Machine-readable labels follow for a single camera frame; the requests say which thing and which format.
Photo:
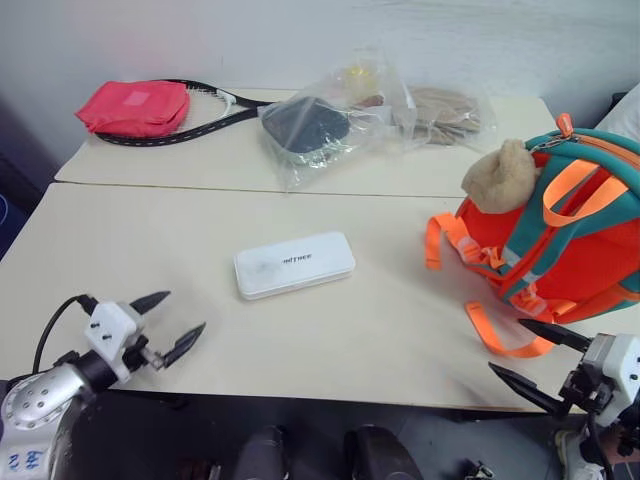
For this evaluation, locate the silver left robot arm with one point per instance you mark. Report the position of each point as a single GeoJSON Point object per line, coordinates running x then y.
{"type": "Point", "coordinates": [35, 400]}

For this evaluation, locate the red fabric pouch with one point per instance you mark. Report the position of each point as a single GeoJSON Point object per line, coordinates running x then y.
{"type": "Point", "coordinates": [135, 107]}

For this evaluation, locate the beige fluffy plush fabric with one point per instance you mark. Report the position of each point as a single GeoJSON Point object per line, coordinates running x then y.
{"type": "Point", "coordinates": [500, 175]}

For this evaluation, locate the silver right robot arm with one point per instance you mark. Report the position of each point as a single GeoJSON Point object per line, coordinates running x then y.
{"type": "Point", "coordinates": [575, 452]}

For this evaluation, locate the yellow small item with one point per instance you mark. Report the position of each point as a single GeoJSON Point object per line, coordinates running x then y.
{"type": "Point", "coordinates": [358, 75]}

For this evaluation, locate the orange and teal backpack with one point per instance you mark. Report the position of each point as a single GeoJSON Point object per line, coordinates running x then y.
{"type": "Point", "coordinates": [565, 250]}

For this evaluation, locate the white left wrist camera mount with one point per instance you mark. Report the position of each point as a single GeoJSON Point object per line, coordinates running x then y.
{"type": "Point", "coordinates": [112, 330]}

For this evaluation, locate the dark furniture with blue item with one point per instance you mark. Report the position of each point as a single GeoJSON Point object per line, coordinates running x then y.
{"type": "Point", "coordinates": [15, 190]}

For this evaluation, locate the black padded item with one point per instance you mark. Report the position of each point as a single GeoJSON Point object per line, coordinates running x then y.
{"type": "Point", "coordinates": [306, 125]}

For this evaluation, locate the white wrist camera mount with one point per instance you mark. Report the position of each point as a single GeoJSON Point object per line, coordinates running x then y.
{"type": "Point", "coordinates": [624, 370]}
{"type": "Point", "coordinates": [112, 330]}

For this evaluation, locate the white rectangular case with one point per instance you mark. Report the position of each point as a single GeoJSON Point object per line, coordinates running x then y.
{"type": "Point", "coordinates": [294, 265]}

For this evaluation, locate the clear bag of beige fabric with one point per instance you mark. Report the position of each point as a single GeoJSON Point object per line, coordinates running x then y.
{"type": "Point", "coordinates": [440, 115]}

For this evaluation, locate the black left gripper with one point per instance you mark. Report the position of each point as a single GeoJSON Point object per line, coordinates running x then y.
{"type": "Point", "coordinates": [138, 351]}

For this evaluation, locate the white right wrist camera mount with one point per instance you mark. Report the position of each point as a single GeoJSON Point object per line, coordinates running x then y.
{"type": "Point", "coordinates": [624, 370]}

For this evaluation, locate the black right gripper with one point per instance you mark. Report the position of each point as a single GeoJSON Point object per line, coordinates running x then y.
{"type": "Point", "coordinates": [585, 382]}

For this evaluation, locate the black tennis racket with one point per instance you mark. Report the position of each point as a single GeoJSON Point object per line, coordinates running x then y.
{"type": "Point", "coordinates": [220, 117]}

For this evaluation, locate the clear plastic bag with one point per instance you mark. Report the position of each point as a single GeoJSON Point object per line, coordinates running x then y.
{"type": "Point", "coordinates": [325, 130]}

